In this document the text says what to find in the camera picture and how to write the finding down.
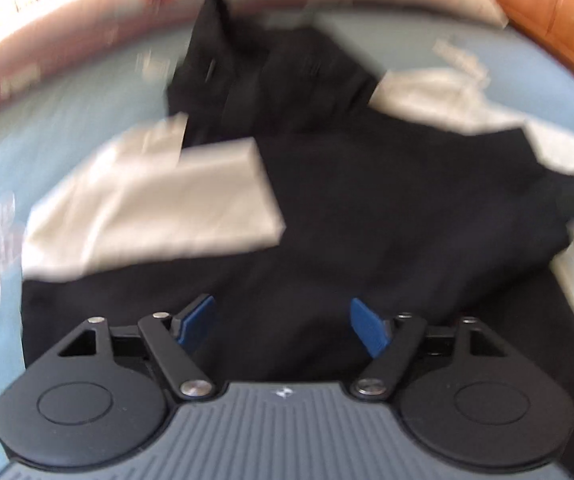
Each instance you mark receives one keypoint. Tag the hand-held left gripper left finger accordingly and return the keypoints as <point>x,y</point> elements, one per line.
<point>197,324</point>

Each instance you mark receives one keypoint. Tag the pink floral folded quilt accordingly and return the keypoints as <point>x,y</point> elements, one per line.
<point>42,45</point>

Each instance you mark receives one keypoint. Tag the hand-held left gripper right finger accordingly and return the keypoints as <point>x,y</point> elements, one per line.
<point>369,329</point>

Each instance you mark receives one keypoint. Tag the black and white hooded jacket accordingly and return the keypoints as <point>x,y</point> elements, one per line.
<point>367,210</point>

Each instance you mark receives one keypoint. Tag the orange wooden headboard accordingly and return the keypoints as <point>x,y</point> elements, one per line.
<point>567,10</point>

